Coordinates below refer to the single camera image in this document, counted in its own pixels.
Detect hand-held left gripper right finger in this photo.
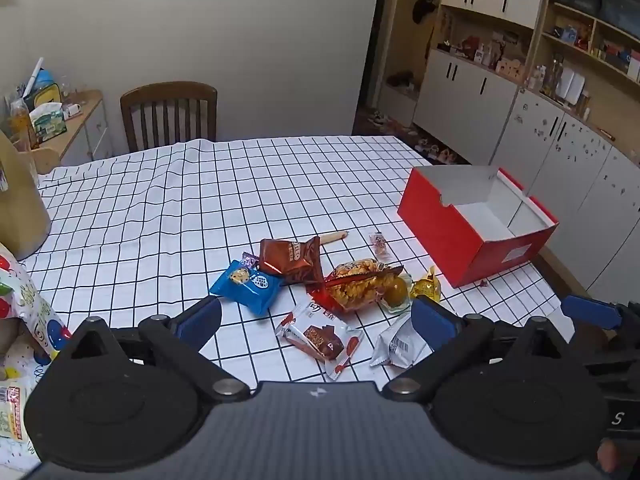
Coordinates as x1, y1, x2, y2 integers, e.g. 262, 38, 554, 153
382, 295, 583, 402

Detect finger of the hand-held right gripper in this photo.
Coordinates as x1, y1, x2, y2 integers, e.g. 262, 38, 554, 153
561, 296, 623, 330

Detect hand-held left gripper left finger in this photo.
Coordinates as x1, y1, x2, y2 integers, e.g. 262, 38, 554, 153
60, 296, 251, 403

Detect blue cookie packet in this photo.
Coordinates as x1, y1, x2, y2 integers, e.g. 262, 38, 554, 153
209, 259, 282, 317

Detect red cardboard box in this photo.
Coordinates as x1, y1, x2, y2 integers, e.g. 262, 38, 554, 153
397, 165, 560, 289

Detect brown biscuit packet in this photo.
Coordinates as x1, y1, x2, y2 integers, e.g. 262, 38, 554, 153
259, 236, 325, 287

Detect person's right hand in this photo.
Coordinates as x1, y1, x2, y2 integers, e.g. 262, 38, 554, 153
597, 437, 618, 473

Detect gold wrapped candy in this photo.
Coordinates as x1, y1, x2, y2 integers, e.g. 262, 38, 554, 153
410, 266, 443, 303

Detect silver white snack packet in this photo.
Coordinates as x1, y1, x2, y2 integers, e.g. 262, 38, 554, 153
370, 312, 433, 370

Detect egg yolk pastry packet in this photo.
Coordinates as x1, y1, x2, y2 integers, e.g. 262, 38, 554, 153
380, 275, 413, 315

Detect clear yellow chips bag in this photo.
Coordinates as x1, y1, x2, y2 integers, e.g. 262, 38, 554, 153
307, 257, 405, 313

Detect small red clear snack packet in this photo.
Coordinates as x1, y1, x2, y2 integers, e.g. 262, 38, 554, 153
369, 231, 392, 261

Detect black checked white tablecloth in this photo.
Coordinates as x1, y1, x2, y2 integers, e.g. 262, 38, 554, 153
22, 135, 576, 386

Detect white red chocolate cake packet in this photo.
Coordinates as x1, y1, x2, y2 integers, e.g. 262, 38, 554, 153
274, 300, 365, 381

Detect white stickered base cabinet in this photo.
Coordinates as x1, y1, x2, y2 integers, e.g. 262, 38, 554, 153
492, 87, 640, 291

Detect shoes on floor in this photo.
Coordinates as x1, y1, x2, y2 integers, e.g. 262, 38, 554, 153
414, 139, 457, 166

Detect balloon print gift bag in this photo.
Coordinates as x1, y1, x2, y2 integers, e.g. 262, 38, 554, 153
0, 242, 73, 473

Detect white green packet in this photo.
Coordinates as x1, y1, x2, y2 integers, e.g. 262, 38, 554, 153
0, 384, 32, 443

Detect brown paper bag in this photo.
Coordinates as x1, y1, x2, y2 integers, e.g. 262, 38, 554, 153
0, 130, 52, 261

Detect white two-door base cabinet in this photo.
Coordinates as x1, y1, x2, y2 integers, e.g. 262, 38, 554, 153
412, 50, 518, 166

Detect wooden open shelving unit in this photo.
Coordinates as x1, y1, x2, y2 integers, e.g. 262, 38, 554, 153
525, 0, 640, 153

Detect light wooden chair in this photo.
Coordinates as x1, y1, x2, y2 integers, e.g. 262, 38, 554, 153
30, 147, 62, 176

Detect white containers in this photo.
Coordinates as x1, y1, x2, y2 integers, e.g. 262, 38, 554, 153
557, 67, 592, 116

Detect dark wooden chair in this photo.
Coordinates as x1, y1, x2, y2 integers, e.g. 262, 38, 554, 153
120, 81, 218, 153

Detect cluster of glass bottles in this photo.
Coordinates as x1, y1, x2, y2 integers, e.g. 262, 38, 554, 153
530, 55, 566, 100

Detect light wooden side desk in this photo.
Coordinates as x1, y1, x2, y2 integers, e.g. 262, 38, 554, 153
30, 90, 113, 176

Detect green tissue box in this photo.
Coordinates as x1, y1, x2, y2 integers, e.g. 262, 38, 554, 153
30, 102, 68, 141

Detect yellow liquid bottle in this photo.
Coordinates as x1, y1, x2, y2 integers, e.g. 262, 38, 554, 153
9, 100, 38, 150

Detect row of counter knick-knacks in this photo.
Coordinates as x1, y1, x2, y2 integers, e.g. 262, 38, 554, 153
437, 30, 528, 81

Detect yellow blue lunch bag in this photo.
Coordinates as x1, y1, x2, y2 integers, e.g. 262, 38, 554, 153
22, 70, 63, 111

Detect dark hanging bag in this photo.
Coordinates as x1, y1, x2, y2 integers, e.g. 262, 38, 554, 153
412, 0, 439, 25

